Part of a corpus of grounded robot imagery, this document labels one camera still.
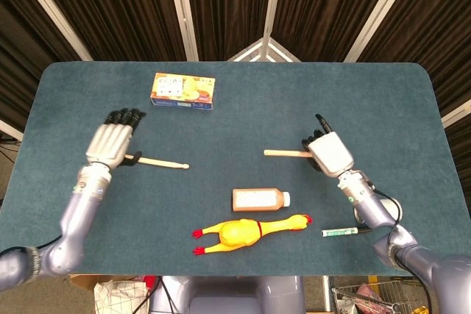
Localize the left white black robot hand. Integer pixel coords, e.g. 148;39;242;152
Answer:
85;107;147;170

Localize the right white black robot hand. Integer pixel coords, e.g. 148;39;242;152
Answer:
301;113;355;178

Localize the wooden drumstick with black band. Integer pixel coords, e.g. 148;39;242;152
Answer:
263;149;312;159

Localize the plain wooden drumstick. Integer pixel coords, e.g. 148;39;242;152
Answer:
124;151;191;171

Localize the green white marker pen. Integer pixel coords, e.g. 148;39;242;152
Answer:
320;226;373;238

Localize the brown drink bottle white cap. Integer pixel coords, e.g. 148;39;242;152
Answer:
231;188;291;213

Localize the blue yellow cardboard box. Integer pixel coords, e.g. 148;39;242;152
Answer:
149;72;216;112

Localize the teal felt table cover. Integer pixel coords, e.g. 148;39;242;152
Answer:
0;60;471;277

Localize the yellow rubber chicken toy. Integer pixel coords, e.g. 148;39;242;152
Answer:
191;213;314;256

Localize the white plaid bag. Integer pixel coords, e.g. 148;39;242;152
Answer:
93;279;151;314

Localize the silver robot torso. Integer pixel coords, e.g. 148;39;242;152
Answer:
149;275;306;314

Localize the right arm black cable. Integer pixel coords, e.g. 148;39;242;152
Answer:
373;188;442;314

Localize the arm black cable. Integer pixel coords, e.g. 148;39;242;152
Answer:
0;235;63;256
373;188;442;314

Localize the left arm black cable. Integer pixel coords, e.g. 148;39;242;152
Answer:
0;235;63;256

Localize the wire shopping basket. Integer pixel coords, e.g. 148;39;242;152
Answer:
330;279;431;314

